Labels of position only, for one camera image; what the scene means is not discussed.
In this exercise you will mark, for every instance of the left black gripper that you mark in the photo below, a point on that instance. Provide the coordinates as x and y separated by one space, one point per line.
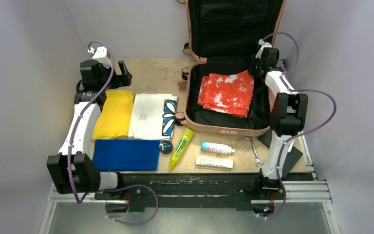
121 80

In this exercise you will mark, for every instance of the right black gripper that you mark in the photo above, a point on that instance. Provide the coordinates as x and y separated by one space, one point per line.
256 60

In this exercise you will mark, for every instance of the red white tie-dye cloth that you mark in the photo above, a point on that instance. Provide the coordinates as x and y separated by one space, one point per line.
227 94

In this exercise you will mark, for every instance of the yellow cloth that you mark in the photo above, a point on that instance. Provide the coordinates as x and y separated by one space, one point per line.
114 121

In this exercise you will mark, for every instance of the white shirt blue flower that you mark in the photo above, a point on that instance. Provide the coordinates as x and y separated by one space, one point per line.
153 116

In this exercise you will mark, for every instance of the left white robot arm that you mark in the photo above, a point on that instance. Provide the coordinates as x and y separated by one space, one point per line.
80 135

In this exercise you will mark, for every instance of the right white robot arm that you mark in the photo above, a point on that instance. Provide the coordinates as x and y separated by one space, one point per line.
287 119

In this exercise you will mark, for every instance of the pink suitcase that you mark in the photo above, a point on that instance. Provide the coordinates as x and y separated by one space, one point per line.
223 39

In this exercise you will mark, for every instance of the black foam pad upper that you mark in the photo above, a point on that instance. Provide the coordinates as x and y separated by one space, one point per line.
266 138

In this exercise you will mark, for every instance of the black foam pad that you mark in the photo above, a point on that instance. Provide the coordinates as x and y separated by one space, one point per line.
266 138
293 156

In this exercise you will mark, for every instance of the blue folded cloth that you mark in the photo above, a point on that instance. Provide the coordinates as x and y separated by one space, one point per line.
126 155

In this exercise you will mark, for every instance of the round dark blue tin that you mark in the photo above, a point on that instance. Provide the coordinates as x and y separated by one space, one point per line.
165 147

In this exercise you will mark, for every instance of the yellow green tube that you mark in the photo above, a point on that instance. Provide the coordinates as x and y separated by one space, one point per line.
181 147

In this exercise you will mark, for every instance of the silver wrench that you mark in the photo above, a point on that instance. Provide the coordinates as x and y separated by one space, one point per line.
255 151

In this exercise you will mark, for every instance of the black foam pad lower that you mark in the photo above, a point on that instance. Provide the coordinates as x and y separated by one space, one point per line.
293 156

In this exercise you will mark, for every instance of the white teal spray bottle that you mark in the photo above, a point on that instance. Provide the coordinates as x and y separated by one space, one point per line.
216 148

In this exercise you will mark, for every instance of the white toothpaste box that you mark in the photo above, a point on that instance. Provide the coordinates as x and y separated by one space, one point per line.
214 162

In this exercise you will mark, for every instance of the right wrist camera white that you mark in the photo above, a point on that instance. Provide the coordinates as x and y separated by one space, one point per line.
261 46

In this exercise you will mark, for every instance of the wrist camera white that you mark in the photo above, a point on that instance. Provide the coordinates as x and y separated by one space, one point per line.
261 46
102 55

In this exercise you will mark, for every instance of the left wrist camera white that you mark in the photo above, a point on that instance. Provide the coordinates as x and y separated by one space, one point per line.
102 55

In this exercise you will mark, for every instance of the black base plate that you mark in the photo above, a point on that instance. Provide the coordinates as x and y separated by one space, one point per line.
202 190

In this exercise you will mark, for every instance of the aluminium rail frame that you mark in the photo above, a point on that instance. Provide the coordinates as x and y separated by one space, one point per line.
261 210

